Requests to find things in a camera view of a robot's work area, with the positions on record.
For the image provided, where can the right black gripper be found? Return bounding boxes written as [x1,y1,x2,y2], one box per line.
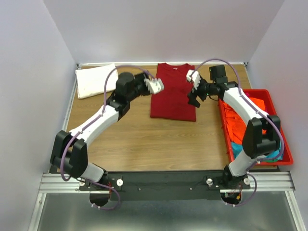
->
[186,77,215,108]

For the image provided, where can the dark red t shirt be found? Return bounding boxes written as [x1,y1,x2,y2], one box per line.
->
[150,63,196,122]

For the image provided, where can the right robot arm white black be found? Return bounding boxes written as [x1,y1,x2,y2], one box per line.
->
[186,65,284,189]

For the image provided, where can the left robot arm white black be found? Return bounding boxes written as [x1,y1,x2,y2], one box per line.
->
[50,72,150,190]

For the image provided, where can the folded white t shirt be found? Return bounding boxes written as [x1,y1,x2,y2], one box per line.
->
[75,64,118,99]

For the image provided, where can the orange t shirt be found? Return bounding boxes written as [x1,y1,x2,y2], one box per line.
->
[221,97,268,146]

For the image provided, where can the teal t shirt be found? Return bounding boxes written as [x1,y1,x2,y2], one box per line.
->
[231,142,283,163]

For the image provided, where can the red plastic bin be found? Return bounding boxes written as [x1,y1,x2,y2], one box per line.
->
[218,89,293,166]

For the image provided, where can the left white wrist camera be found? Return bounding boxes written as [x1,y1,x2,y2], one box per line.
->
[144,78,165,94]

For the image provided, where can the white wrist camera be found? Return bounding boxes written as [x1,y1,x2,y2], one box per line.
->
[186,70,201,90]
[144,78,165,94]

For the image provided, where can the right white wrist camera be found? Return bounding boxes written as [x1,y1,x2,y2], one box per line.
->
[186,70,201,90]

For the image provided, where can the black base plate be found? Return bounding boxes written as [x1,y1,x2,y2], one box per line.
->
[79,170,250,205]

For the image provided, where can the aluminium frame rail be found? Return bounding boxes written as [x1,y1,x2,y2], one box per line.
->
[27,62,301,231]

